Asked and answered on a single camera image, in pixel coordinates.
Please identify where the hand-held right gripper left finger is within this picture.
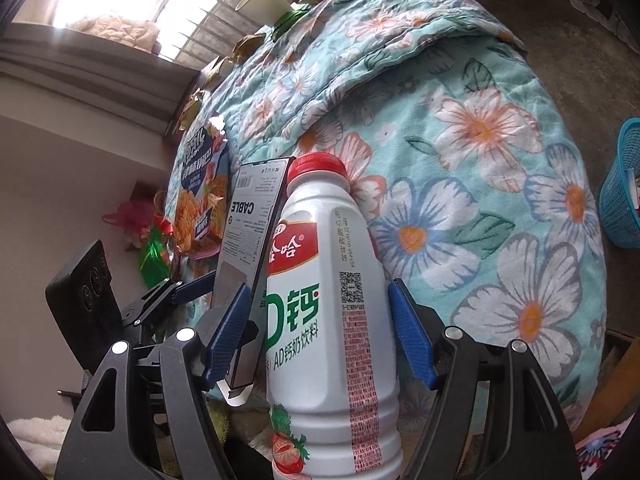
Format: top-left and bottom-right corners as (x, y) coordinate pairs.
(56, 281), (253, 480)

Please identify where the red mesh flower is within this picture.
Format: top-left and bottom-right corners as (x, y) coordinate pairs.
(102, 190), (168, 251)

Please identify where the metal window grille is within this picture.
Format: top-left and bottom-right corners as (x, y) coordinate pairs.
(155, 0), (321, 68)

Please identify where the gold brown foil wrapper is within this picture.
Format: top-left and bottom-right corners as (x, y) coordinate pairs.
(202, 32), (267, 86)

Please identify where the floral teal blanket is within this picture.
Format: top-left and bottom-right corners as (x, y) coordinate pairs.
(165, 0), (608, 411)

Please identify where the green red foil wrapper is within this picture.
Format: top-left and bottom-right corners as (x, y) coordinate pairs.
(137, 225), (176, 286)

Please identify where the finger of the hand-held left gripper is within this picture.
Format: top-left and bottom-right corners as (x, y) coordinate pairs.
(122, 271), (219, 333)

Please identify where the pink printed cloth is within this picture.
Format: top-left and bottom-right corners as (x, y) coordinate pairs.
(575, 419), (637, 472)

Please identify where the wooden bed frame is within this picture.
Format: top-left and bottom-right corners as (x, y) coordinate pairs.
(575, 329), (640, 441)

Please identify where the white milk drink bottle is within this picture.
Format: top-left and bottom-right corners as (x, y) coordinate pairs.
(264, 152), (405, 480)

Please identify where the blue snack packet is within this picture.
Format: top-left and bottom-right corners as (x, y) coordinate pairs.
(172, 112), (233, 261)

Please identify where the blue plastic basket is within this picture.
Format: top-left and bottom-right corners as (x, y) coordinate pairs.
(598, 117), (640, 248)

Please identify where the white quilted jacket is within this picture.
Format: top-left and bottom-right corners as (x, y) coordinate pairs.
(67, 14), (160, 53)

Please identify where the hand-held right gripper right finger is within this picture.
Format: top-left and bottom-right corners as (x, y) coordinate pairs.
(386, 277), (576, 480)

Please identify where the white fluffy cloth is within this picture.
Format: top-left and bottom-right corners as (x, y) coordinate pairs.
(7, 414), (68, 478)

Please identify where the black cable packaging box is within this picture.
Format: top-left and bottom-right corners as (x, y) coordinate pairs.
(210, 156), (297, 407)

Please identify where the white paper cup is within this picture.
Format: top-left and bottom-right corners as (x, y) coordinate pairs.
(235, 0), (293, 26)

